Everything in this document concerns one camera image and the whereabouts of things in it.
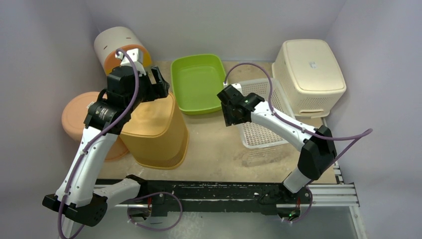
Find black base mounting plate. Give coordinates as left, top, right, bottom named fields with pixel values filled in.
left=111, top=180, right=313, bottom=218

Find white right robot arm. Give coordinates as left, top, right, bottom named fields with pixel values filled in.
left=217, top=85, right=337, bottom=203

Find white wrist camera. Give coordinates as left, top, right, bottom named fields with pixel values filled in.
left=115, top=48, right=147, bottom=76
left=223, top=83, right=243, bottom=94

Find white perforated strainer tray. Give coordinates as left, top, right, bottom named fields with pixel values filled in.
left=237, top=78, right=295, bottom=149

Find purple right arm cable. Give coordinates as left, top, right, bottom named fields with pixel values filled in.
left=223, top=62, right=374, bottom=225

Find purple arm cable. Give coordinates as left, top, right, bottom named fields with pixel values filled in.
left=57, top=48, right=183, bottom=239
left=223, top=62, right=374, bottom=225

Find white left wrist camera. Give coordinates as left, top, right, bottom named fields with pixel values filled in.
left=115, top=48, right=147, bottom=76

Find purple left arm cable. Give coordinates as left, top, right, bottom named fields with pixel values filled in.
left=57, top=48, right=183, bottom=239

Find green plastic tray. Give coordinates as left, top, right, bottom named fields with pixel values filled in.
left=171, top=54, right=226, bottom=115

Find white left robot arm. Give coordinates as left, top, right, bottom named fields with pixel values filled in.
left=42, top=66, right=170, bottom=227

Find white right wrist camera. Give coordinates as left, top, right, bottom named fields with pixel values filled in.
left=223, top=83, right=243, bottom=94

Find yellow perforated plastic basket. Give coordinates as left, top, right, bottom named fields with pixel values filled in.
left=120, top=93, right=189, bottom=170

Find cream perforated storage basket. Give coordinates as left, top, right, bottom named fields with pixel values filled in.
left=272, top=39, right=347, bottom=118

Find peach round plastic bucket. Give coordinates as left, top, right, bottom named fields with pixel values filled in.
left=61, top=92, right=129, bottom=161

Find white orange cylindrical bin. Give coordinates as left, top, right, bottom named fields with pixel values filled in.
left=94, top=26, right=153, bottom=75

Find aluminium frame rails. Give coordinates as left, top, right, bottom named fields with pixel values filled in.
left=58, top=119, right=367, bottom=239

